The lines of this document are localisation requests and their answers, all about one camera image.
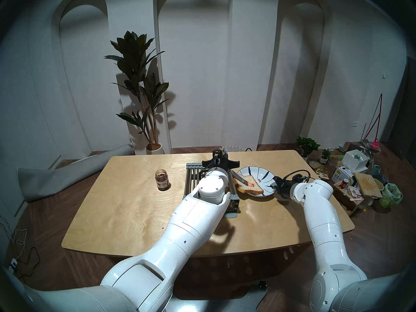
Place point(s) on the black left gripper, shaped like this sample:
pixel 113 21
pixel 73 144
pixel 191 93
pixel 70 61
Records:
pixel 221 163

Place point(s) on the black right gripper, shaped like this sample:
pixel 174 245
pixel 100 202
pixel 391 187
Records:
pixel 285 189

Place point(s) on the white plate with blue stripes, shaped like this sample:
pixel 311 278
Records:
pixel 265 176

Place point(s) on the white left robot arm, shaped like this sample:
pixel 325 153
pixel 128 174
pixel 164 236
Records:
pixel 182 236

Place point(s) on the metal robot base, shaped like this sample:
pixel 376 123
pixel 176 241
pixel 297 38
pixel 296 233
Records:
pixel 221 301

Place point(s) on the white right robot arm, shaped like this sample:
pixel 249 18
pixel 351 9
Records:
pixel 325 223

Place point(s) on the slice of white bread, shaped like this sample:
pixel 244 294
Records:
pixel 252 188

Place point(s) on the glass jar of red jam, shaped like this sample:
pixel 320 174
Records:
pixel 162 181

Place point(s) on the grey metal dish rack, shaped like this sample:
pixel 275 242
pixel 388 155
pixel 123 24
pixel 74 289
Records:
pixel 191 178

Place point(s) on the gold rimmed plate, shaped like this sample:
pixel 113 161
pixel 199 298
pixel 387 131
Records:
pixel 321 174

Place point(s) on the small bushy potted plant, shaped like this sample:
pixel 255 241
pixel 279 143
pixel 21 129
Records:
pixel 307 145

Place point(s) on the tiny plant in white pot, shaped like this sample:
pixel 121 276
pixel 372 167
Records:
pixel 324 157

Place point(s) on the white printed carton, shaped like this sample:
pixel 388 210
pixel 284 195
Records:
pixel 339 175

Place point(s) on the brown cardboard box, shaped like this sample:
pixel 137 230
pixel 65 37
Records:
pixel 344 197

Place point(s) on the open white box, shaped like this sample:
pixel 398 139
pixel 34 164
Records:
pixel 356 160

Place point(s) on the wooden cutting board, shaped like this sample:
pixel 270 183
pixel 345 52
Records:
pixel 369 184

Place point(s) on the green mug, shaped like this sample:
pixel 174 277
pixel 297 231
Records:
pixel 377 171

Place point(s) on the green mesh bag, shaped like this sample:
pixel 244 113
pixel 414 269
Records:
pixel 392 196

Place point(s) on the tall potted leafy plant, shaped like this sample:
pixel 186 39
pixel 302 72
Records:
pixel 136 61

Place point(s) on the grey door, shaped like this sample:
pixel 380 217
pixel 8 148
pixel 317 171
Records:
pixel 404 119

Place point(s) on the rolled grey mat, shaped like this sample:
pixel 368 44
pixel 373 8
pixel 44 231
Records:
pixel 58 178

